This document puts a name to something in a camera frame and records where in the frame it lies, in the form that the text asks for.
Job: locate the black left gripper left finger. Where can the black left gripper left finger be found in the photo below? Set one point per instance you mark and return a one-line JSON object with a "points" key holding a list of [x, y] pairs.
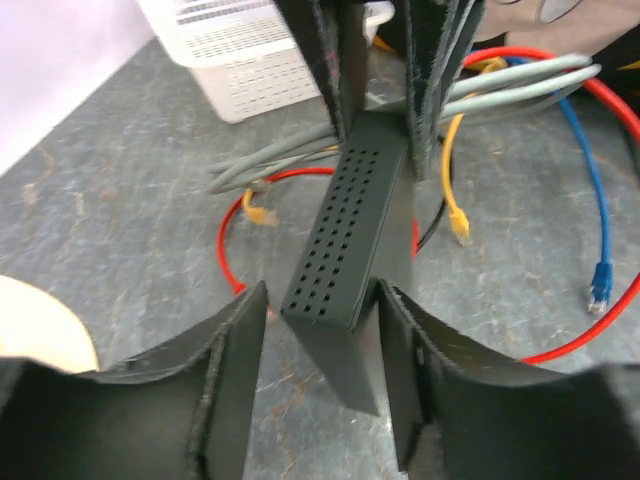
{"points": [[181, 410]]}

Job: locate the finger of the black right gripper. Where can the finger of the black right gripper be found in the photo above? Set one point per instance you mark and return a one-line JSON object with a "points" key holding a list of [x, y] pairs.
{"points": [[439, 36], [307, 25]]}

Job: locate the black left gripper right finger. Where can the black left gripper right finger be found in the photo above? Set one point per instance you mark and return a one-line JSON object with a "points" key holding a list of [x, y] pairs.
{"points": [[460, 410]]}

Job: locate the black network switch box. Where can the black network switch box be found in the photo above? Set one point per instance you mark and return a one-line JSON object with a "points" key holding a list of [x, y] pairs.
{"points": [[363, 233]]}

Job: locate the white plastic basket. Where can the white plastic basket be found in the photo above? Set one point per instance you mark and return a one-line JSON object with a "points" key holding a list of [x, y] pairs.
{"points": [[241, 53]]}

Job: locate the orange cartoon pillow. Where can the orange cartoon pillow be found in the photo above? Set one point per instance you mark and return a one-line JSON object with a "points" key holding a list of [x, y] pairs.
{"points": [[608, 31]]}

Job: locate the peach bucket hat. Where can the peach bucket hat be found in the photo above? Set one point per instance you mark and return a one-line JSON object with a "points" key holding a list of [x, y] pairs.
{"points": [[37, 326]]}

